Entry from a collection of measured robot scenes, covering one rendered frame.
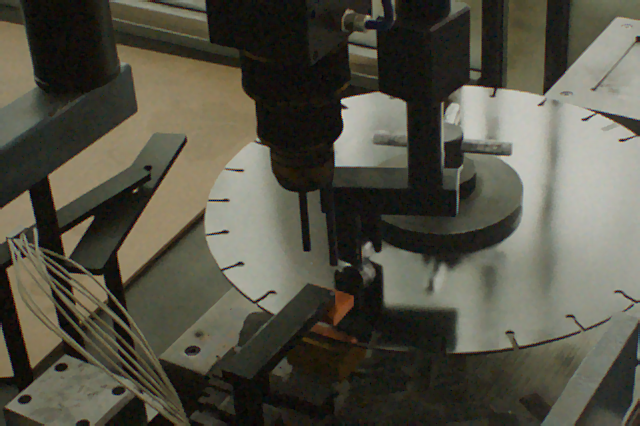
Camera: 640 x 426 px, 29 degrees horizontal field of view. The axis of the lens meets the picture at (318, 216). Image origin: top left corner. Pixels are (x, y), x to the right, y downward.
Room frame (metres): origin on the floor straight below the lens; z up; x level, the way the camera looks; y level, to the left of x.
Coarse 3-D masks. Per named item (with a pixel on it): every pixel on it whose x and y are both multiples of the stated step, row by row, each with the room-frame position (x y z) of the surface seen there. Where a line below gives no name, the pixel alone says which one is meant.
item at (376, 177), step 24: (408, 120) 0.65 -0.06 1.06; (432, 120) 0.64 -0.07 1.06; (408, 144) 0.65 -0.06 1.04; (432, 144) 0.64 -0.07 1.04; (336, 168) 0.67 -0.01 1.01; (360, 168) 0.67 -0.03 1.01; (384, 168) 0.67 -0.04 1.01; (408, 168) 0.65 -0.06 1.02; (432, 168) 0.64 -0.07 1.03; (336, 192) 0.65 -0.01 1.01; (360, 192) 0.65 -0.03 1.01; (384, 192) 0.64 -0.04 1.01; (408, 192) 0.64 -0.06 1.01; (432, 192) 0.64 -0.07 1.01; (456, 192) 0.64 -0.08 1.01; (336, 216) 0.66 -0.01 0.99; (360, 216) 0.67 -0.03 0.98; (456, 216) 0.64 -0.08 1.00; (360, 240) 0.65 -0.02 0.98; (360, 264) 0.65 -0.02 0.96
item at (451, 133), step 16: (448, 112) 0.76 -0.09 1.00; (448, 128) 0.73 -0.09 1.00; (384, 144) 0.73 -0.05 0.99; (400, 144) 0.73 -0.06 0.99; (448, 144) 0.71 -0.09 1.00; (464, 144) 0.72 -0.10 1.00; (480, 144) 0.72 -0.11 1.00; (496, 144) 0.71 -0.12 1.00; (512, 144) 0.71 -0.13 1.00; (448, 160) 0.71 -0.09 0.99
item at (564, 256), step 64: (384, 128) 0.83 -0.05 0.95; (512, 128) 0.82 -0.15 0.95; (576, 128) 0.81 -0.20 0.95; (256, 192) 0.75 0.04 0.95; (576, 192) 0.72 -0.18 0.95; (256, 256) 0.67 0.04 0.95; (320, 256) 0.67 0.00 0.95; (384, 256) 0.66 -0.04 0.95; (448, 256) 0.66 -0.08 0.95; (512, 256) 0.65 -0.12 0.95; (576, 256) 0.65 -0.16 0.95; (384, 320) 0.60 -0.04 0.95; (448, 320) 0.59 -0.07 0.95; (512, 320) 0.59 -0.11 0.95; (576, 320) 0.58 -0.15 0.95
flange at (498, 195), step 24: (480, 168) 0.75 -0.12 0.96; (504, 168) 0.74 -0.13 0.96; (480, 192) 0.71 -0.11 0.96; (504, 192) 0.71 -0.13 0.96; (384, 216) 0.70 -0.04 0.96; (408, 216) 0.69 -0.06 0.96; (432, 216) 0.69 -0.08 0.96; (480, 216) 0.69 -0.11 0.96; (504, 216) 0.69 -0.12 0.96; (408, 240) 0.68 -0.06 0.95; (432, 240) 0.67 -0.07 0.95; (456, 240) 0.67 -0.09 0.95
